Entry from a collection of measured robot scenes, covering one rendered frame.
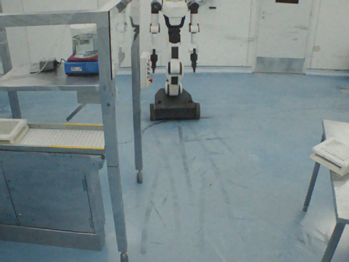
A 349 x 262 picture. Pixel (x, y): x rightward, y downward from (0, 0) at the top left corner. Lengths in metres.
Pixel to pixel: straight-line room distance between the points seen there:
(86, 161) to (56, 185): 0.35
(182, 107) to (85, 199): 2.17
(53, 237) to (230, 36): 4.21
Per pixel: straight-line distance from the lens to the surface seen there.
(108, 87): 1.77
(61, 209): 2.47
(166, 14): 4.01
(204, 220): 2.90
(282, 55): 6.13
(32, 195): 2.48
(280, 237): 2.86
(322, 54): 6.45
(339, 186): 2.04
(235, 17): 5.74
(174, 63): 4.11
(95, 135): 2.23
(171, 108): 4.17
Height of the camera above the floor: 1.99
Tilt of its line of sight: 30 degrees down
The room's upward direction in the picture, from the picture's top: 1 degrees clockwise
